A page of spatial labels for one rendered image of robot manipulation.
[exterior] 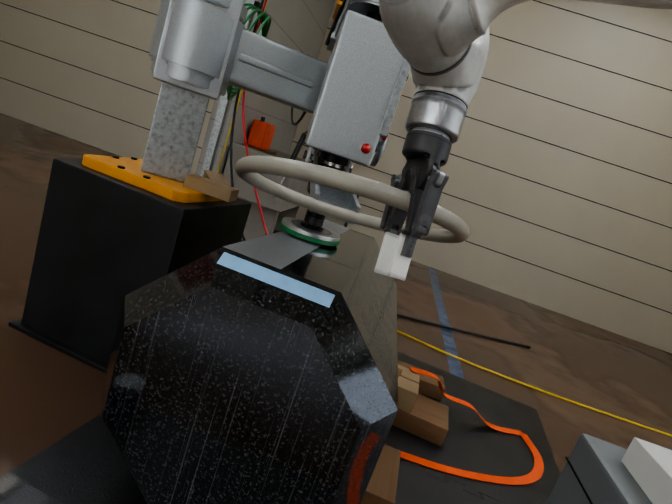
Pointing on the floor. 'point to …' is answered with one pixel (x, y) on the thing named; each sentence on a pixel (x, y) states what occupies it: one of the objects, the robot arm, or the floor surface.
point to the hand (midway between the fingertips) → (394, 256)
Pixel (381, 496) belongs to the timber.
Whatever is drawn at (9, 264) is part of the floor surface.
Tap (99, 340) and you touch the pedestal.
